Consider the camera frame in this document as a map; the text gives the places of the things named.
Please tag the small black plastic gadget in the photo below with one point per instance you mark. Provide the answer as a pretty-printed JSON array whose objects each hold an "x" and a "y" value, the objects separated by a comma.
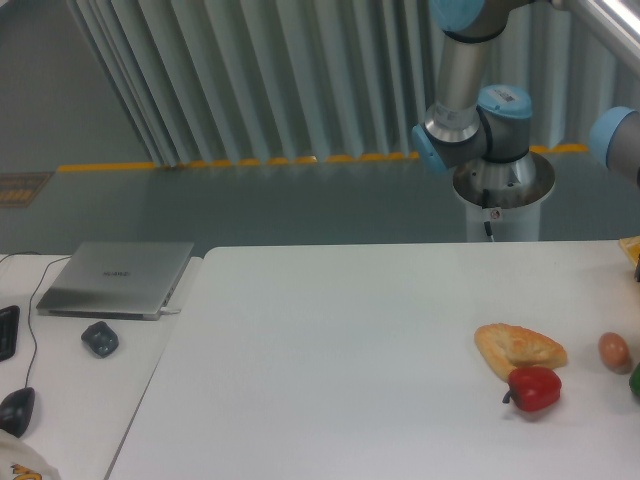
[{"x": 100, "y": 339}]

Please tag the black keyboard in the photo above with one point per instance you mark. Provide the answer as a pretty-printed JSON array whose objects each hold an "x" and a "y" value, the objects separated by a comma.
[{"x": 9, "y": 327}]

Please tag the brown egg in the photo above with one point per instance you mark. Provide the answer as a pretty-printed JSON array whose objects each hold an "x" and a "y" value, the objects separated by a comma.
[{"x": 614, "y": 352}]

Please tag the green pepper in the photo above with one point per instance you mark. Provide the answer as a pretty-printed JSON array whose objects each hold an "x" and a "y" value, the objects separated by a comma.
[{"x": 634, "y": 382}]

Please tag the flat bread pastry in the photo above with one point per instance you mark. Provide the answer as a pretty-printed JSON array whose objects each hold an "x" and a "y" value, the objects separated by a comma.
[{"x": 506, "y": 348}]

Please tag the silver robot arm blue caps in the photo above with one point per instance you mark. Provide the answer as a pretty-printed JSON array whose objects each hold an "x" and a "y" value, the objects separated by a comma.
[{"x": 484, "y": 133}]

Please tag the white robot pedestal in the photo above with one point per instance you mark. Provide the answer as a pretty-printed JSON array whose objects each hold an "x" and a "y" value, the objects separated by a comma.
[{"x": 503, "y": 202}]

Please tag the white sleeved forearm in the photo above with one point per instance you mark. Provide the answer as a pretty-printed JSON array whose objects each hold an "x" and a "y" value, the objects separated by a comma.
[{"x": 20, "y": 461}]

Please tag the red bell pepper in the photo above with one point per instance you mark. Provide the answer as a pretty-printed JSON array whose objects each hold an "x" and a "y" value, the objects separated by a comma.
[{"x": 533, "y": 388}]

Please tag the silver closed laptop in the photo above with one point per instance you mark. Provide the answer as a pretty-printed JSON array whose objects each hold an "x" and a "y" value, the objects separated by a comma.
[{"x": 117, "y": 280}]

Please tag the grey folding screen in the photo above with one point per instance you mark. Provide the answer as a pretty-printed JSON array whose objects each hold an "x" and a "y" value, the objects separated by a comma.
[{"x": 253, "y": 81}]

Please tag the yellow box at edge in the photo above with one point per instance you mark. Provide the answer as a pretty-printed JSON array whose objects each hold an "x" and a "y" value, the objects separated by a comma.
[{"x": 631, "y": 248}]

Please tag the black computer mouse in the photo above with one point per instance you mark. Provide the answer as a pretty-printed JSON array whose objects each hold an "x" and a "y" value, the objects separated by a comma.
[{"x": 16, "y": 411}]

